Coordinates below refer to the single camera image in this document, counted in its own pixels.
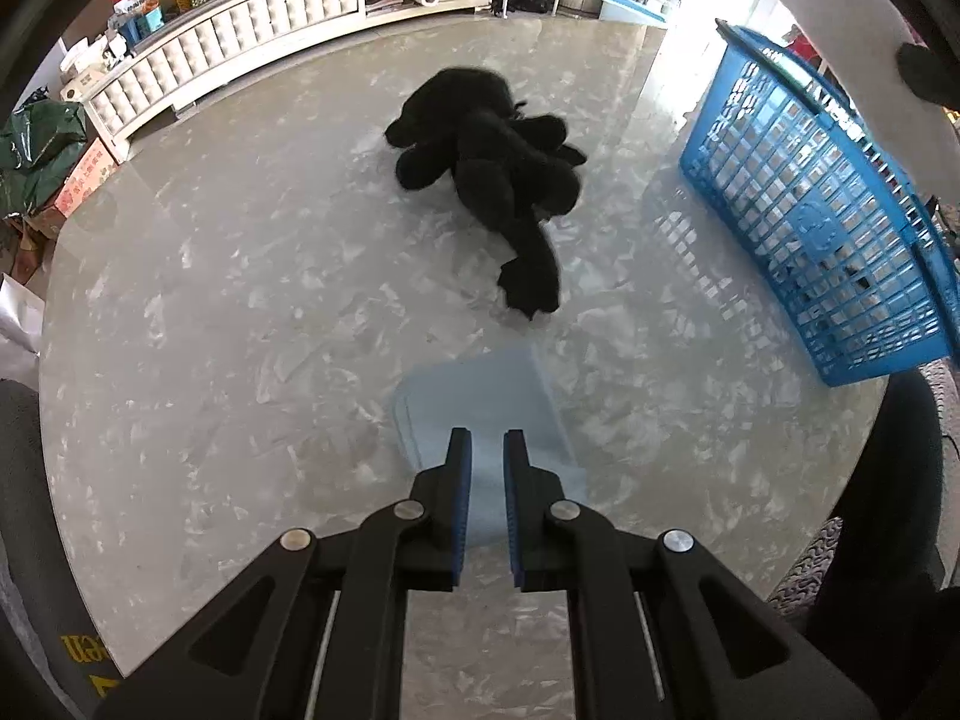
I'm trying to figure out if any light blue cloth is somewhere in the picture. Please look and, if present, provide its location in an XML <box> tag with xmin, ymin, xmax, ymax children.
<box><xmin>392</xmin><ymin>343</ymin><xmax>586</xmax><ymax>548</ymax></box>

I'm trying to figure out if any black plush toy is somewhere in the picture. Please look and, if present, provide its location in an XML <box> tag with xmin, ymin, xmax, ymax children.
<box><xmin>384</xmin><ymin>67</ymin><xmax>587</xmax><ymax>319</ymax></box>

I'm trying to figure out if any blue plastic laundry basket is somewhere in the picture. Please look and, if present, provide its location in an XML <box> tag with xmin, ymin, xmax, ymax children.
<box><xmin>680</xmin><ymin>21</ymin><xmax>958</xmax><ymax>387</ymax></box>

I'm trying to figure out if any grey patterned cushion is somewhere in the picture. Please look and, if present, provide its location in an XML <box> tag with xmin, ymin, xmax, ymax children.
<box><xmin>766</xmin><ymin>517</ymin><xmax>843</xmax><ymax>629</ymax></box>

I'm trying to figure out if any black chair with yellow print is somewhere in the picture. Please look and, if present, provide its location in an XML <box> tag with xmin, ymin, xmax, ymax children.
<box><xmin>2</xmin><ymin>380</ymin><xmax>122</xmax><ymax>718</ymax></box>

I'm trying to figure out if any cardboard box red print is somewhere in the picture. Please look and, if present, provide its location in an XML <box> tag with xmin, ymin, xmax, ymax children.
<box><xmin>28</xmin><ymin>138</ymin><xmax>117</xmax><ymax>241</ymax></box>

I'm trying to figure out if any white tufted TV cabinet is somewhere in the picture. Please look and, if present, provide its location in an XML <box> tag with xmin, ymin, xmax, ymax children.
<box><xmin>82</xmin><ymin>0</ymin><xmax>491</xmax><ymax>163</ymax></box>

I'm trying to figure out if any green plastic bag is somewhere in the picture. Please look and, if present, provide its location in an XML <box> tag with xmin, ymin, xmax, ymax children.
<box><xmin>0</xmin><ymin>98</ymin><xmax>89</xmax><ymax>220</ymax></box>

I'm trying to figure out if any blue white plastic bin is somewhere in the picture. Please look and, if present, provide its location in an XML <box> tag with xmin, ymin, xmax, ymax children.
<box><xmin>599</xmin><ymin>0</ymin><xmax>670</xmax><ymax>29</ymax></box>

